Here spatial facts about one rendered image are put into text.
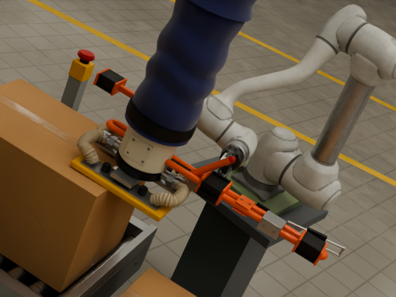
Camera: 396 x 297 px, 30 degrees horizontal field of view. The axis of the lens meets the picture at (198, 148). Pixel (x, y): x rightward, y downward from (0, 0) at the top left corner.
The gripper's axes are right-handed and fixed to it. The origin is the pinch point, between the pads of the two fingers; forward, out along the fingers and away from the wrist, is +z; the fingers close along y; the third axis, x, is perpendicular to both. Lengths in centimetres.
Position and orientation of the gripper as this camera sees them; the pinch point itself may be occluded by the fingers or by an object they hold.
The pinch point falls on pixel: (216, 178)
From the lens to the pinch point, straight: 234.9
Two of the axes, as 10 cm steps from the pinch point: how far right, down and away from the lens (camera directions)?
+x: -8.8, -4.5, 1.2
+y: -3.7, 8.2, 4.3
